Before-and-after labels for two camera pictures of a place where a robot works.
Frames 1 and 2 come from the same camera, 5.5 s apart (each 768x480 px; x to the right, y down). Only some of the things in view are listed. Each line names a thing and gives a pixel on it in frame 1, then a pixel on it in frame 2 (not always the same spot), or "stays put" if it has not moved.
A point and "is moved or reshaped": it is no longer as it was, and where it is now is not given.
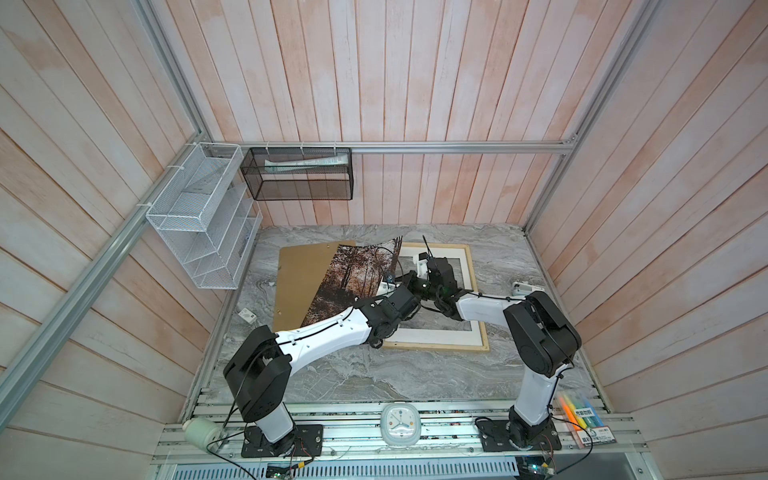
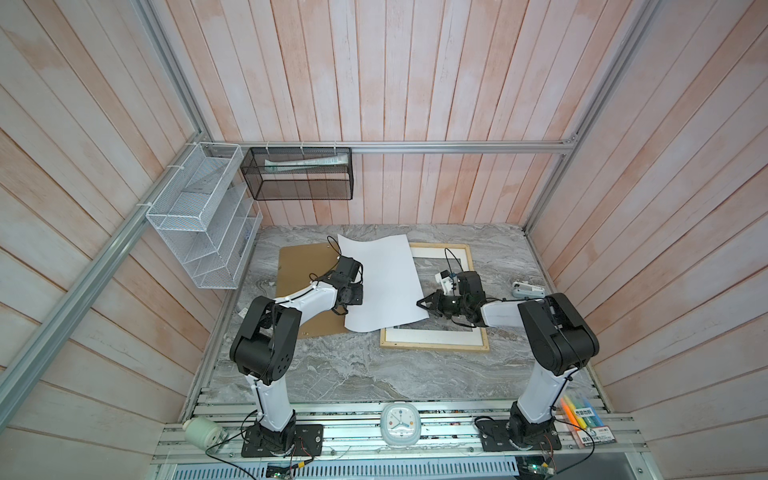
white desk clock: [400, 424] stays put
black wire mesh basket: [299, 173] stays put
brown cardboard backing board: [300, 272] stays put
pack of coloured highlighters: [580, 416] stays put
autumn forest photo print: [355, 272] is moved or reshaped
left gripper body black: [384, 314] to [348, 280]
